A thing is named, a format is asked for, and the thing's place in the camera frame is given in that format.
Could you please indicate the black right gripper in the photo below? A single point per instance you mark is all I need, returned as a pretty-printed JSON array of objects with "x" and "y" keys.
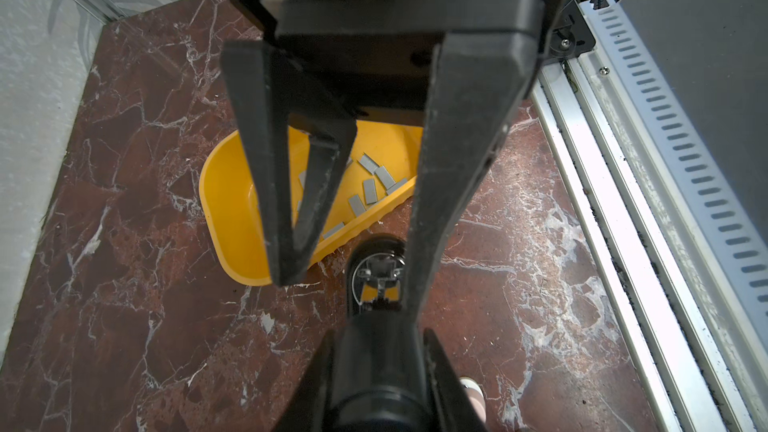
[{"x": 464, "y": 64}]

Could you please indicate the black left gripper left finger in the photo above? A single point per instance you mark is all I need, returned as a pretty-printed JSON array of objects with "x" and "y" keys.
[{"x": 307, "y": 407}]

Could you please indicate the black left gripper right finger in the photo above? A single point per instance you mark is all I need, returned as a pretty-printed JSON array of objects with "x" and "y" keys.
[{"x": 453, "y": 410}]

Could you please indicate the grey staple strip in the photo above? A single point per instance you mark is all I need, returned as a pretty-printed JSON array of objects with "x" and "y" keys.
[
  {"x": 397, "y": 185},
  {"x": 385, "y": 177},
  {"x": 337, "y": 228},
  {"x": 370, "y": 165},
  {"x": 357, "y": 205},
  {"x": 370, "y": 191}
]

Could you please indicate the yellow plastic tray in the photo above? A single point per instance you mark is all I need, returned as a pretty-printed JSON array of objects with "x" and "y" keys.
[{"x": 230, "y": 202}]

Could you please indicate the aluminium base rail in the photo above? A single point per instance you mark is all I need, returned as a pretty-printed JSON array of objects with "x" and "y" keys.
[{"x": 700, "y": 360}]

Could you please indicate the white slotted cable duct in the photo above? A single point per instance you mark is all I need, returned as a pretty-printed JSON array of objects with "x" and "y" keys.
[{"x": 724, "y": 223}]

